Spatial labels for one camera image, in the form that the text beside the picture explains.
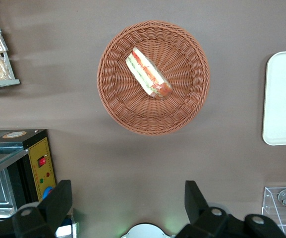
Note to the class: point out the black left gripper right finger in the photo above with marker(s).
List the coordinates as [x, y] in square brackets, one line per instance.
[202, 218]

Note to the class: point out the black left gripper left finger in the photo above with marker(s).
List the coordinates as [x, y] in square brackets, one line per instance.
[46, 213]

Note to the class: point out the triangle sandwich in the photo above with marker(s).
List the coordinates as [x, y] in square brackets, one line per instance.
[147, 73]

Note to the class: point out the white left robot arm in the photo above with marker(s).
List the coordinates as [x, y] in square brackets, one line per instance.
[145, 231]

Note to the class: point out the tray of packaged snacks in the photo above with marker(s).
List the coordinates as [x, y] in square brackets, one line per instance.
[11, 83]

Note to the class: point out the round brown wicker basket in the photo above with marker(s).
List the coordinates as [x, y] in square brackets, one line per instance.
[123, 99]

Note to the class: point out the beige plastic tray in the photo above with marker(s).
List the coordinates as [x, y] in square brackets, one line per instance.
[284, 99]

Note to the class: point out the black food warmer yellow panel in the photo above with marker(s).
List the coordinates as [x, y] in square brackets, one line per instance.
[37, 151]

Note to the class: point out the clear acrylic bottle rack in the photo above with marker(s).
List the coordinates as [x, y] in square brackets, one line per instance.
[269, 205]

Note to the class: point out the glass warmer cover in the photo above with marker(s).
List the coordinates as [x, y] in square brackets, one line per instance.
[1, 158]

